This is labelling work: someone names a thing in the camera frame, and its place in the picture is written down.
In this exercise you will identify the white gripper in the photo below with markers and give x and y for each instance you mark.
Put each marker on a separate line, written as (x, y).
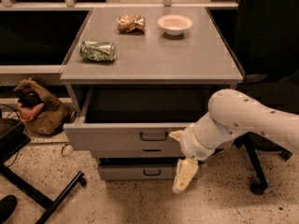
(191, 144)

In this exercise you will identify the grey top drawer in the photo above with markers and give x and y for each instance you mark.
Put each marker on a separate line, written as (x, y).
(137, 117)

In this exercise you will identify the grey drawer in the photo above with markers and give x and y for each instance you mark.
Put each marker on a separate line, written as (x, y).
(137, 117)
(137, 172)
(156, 152)

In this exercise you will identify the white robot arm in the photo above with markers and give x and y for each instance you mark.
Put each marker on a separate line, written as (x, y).
(230, 114)

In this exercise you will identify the grey bottom drawer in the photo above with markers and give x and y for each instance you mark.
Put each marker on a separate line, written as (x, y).
(137, 172)

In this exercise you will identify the grey middle drawer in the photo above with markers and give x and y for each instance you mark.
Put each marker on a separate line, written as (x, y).
(156, 152)

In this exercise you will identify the grey drawer cabinet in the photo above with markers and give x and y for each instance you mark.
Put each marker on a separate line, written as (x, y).
(197, 57)

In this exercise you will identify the crushed green soda can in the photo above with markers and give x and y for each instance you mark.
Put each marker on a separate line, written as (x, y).
(98, 51)

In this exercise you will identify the white paper bowl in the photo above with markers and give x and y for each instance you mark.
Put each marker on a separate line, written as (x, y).
(174, 24)

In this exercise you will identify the crumpled gold chip bag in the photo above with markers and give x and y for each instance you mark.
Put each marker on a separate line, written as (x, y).
(130, 23)

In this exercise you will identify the brown fabric bag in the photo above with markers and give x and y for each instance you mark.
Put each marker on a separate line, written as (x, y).
(40, 111)

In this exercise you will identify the black office chair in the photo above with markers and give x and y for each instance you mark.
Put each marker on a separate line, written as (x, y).
(266, 43)

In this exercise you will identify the black shoe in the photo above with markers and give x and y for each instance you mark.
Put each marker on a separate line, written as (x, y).
(7, 207)

